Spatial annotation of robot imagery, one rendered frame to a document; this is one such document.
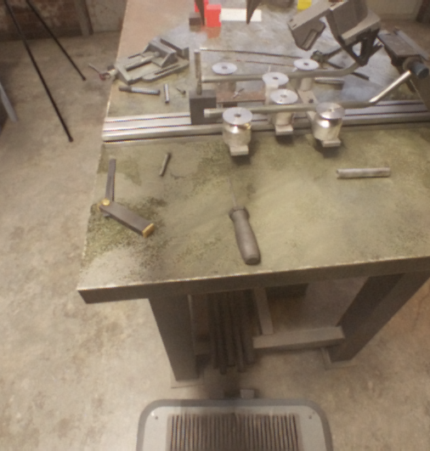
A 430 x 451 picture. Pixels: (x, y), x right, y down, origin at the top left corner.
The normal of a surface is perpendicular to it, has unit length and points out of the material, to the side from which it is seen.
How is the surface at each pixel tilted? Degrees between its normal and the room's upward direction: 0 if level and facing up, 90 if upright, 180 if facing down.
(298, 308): 0
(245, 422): 0
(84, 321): 0
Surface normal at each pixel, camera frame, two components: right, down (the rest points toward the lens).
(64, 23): 0.11, 0.77
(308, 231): 0.00, -0.63
